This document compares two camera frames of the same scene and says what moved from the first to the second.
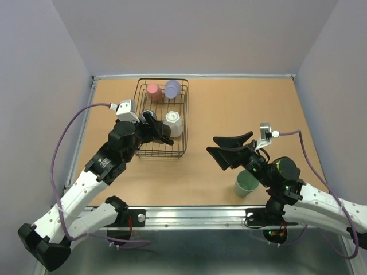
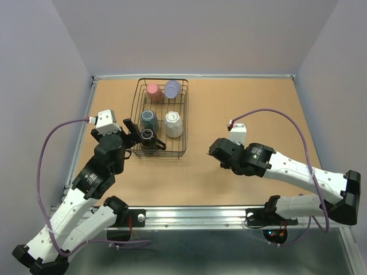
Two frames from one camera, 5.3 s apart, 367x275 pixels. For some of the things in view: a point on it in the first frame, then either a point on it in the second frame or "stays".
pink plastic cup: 154,92 stays
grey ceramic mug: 143,120 stays
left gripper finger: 149,117 to 131,126
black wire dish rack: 168,98 stays
